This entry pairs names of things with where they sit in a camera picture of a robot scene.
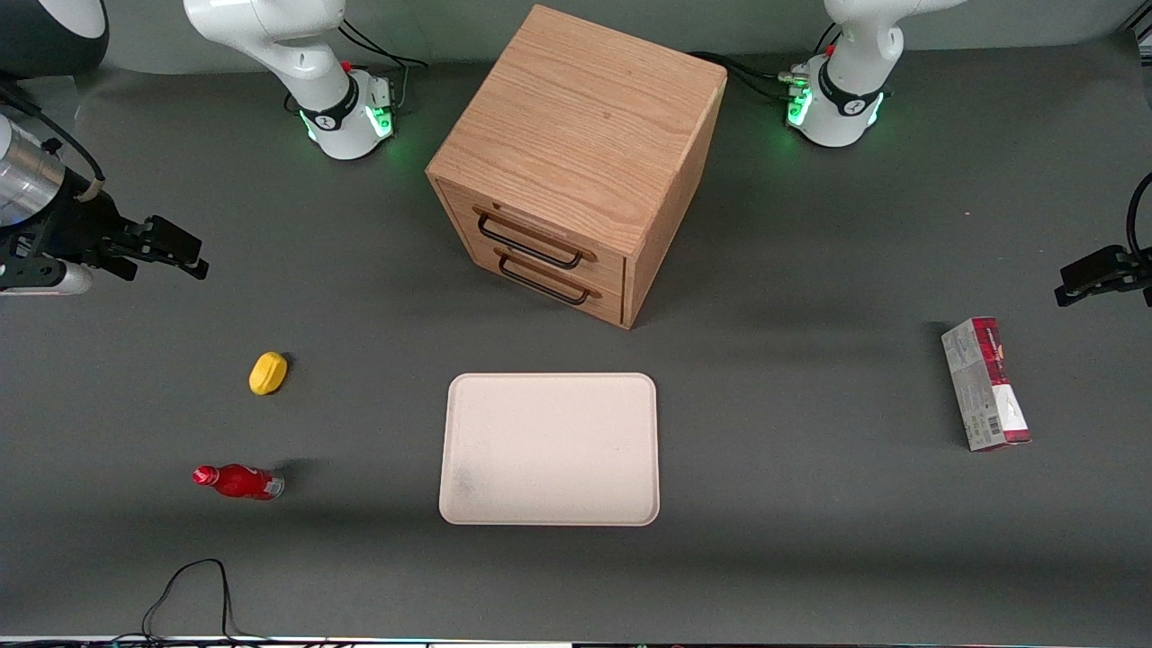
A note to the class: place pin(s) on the yellow lemon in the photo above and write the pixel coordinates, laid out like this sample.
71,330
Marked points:
267,373

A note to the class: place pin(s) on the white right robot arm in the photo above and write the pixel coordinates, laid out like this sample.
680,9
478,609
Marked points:
335,106

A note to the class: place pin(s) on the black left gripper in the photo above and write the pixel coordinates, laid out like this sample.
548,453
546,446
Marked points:
1109,270

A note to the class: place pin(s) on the red coke bottle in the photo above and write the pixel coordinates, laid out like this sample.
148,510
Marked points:
241,481

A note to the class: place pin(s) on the wooden drawer front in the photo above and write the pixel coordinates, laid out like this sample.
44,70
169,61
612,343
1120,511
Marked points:
540,225
594,301

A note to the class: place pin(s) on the grey and red carton box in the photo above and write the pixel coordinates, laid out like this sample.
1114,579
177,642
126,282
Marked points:
985,387

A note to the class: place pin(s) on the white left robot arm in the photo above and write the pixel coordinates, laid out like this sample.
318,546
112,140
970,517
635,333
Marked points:
846,90

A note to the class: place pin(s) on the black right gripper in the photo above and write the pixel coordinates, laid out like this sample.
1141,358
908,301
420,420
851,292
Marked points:
79,227

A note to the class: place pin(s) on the wooden drawer cabinet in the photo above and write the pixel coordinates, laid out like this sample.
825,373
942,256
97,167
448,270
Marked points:
585,117

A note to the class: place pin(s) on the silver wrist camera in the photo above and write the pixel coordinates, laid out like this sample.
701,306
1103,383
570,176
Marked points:
49,279

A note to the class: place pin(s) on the cream plastic tray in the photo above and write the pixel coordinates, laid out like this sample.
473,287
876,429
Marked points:
549,450

